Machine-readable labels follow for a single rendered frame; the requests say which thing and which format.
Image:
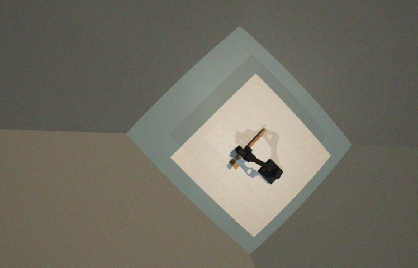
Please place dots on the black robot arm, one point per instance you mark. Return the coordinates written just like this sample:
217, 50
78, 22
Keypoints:
248, 156

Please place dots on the brown wooden post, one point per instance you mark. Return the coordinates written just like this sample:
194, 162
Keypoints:
234, 164

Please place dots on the brown wooden rail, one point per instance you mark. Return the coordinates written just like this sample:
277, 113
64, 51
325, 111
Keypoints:
253, 141

